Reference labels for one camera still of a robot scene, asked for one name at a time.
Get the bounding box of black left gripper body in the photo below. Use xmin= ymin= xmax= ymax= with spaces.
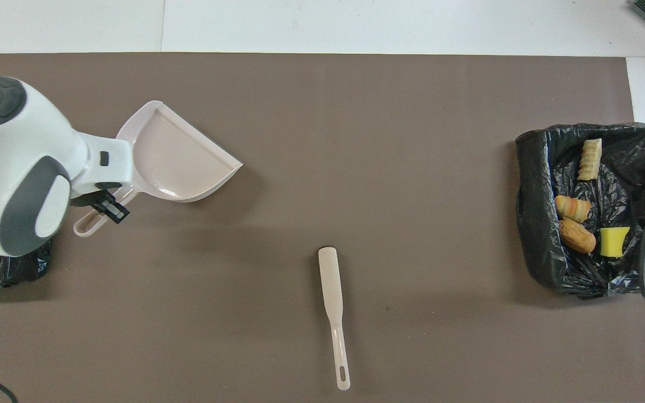
xmin=69 ymin=182 xmax=123 ymax=209

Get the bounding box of small yellow sponge piece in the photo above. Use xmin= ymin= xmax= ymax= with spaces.
xmin=599 ymin=226 xmax=631 ymax=259

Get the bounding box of pale ridged pastry piece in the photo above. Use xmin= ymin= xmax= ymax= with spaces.
xmin=577 ymin=138 xmax=603 ymax=181

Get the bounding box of striped orange croissant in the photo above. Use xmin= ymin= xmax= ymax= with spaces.
xmin=554 ymin=195 xmax=592 ymax=224

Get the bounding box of beige plastic dustpan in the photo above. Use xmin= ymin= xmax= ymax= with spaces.
xmin=73 ymin=100 xmax=244 ymax=238

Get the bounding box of brown bread roll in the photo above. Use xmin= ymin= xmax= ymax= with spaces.
xmin=558 ymin=218 xmax=597 ymax=255

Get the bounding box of brown paper table mat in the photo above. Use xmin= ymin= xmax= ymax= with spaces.
xmin=0 ymin=53 xmax=645 ymax=403

